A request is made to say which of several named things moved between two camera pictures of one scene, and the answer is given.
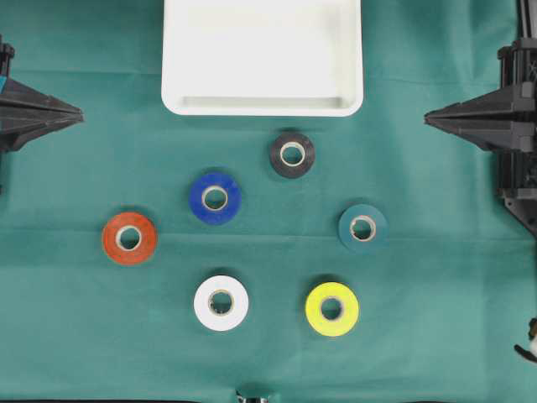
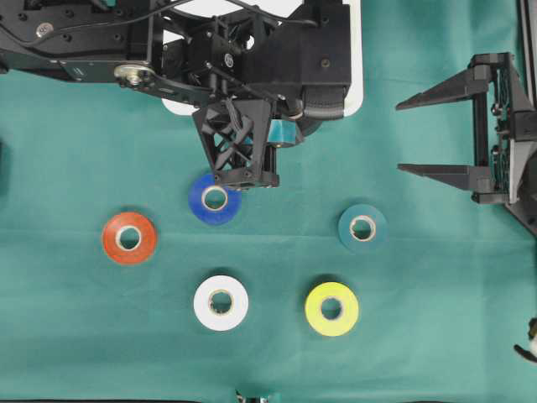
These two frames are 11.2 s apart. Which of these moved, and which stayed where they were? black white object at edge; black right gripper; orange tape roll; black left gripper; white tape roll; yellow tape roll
Moved: black right gripper; black left gripper
Stayed: white tape roll; black white object at edge; yellow tape roll; orange tape roll
